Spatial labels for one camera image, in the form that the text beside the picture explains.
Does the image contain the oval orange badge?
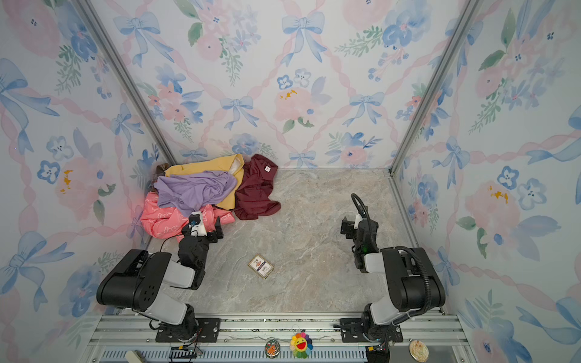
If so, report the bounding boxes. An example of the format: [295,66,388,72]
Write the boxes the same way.
[264,338,281,359]

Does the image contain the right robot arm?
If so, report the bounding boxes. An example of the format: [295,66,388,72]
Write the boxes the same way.
[334,215,446,344]

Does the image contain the mustard yellow cloth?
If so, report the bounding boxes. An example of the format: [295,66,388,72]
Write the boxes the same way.
[165,154,245,210]

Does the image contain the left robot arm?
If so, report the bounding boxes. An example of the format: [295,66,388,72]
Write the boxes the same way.
[96,216,223,344]

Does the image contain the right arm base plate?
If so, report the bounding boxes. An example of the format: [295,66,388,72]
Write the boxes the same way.
[333,318,403,344]

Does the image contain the rainbow smiling flower toy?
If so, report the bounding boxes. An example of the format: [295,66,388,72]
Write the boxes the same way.
[290,331,313,358]

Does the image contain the round beige coaster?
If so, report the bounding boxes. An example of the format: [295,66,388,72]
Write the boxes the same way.
[409,340,430,363]

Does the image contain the small framed picture card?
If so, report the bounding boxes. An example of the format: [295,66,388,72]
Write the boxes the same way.
[248,254,275,279]

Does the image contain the aluminium rail frame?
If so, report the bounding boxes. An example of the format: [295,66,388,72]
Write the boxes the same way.
[80,309,476,362]

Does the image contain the brown plaid cloth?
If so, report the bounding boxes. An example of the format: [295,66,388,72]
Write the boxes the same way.
[148,163,170,192]

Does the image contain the maroon cloth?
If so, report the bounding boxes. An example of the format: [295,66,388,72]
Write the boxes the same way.
[234,154,281,220]

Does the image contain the pink patterned cloth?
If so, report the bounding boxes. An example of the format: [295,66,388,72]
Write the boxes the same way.
[140,192,235,241]

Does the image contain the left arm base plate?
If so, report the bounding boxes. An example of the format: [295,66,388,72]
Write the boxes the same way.
[155,318,222,343]

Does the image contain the lavender purple cloth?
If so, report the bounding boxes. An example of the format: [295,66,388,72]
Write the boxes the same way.
[154,171,237,217]

